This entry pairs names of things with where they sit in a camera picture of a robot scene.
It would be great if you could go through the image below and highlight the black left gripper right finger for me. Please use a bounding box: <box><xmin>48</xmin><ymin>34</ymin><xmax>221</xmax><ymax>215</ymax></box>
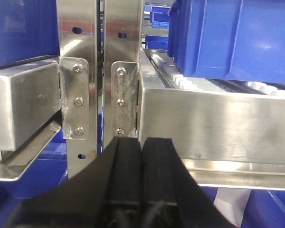
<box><xmin>141</xmin><ymin>138</ymin><xmax>234</xmax><ymax>228</ymax></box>

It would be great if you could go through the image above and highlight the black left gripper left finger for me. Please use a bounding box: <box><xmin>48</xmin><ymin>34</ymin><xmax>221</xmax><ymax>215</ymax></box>
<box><xmin>6</xmin><ymin>137</ymin><xmax>143</xmax><ymax>228</ymax></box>

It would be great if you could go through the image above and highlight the left steel shelf beam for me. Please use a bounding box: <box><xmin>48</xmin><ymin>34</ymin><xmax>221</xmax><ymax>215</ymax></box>
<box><xmin>0</xmin><ymin>58</ymin><xmax>61</xmax><ymax>181</ymax></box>

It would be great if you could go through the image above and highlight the right steel shelf upright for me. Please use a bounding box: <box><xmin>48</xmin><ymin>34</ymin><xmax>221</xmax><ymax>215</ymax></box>
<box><xmin>103</xmin><ymin>0</ymin><xmax>143</xmax><ymax>147</ymax></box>

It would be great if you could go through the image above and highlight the steel shelf upright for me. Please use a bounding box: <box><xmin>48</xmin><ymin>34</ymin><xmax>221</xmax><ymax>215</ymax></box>
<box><xmin>103</xmin><ymin>0</ymin><xmax>143</xmax><ymax>147</ymax></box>
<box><xmin>57</xmin><ymin>0</ymin><xmax>99</xmax><ymax>178</ymax></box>

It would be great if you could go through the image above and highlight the left steel shelf upright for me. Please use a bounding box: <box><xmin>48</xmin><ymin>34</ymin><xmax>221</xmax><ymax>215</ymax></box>
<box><xmin>57</xmin><ymin>0</ymin><xmax>99</xmax><ymax>178</ymax></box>

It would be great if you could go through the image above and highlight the large blue bin on shelf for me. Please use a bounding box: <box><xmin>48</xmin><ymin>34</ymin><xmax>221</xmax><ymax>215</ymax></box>
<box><xmin>168</xmin><ymin>0</ymin><xmax>285</xmax><ymax>83</ymax></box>

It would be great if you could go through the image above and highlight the blue bin lower left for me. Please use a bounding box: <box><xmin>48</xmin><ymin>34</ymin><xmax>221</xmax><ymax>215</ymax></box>
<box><xmin>0</xmin><ymin>133</ymin><xmax>67</xmax><ymax>228</ymax></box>

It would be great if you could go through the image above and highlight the blue bin lower right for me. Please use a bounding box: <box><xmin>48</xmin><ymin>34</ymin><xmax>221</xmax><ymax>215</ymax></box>
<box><xmin>202</xmin><ymin>187</ymin><xmax>285</xmax><ymax>228</ymax></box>

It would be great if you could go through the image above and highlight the white roller track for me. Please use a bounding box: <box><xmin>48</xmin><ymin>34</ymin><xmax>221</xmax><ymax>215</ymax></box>
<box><xmin>151</xmin><ymin>53</ymin><xmax>285</xmax><ymax>98</ymax></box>

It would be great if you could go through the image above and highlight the blue bin upper left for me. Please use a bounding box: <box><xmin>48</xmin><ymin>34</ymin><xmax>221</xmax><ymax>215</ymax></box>
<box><xmin>0</xmin><ymin>0</ymin><xmax>59</xmax><ymax>67</ymax></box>

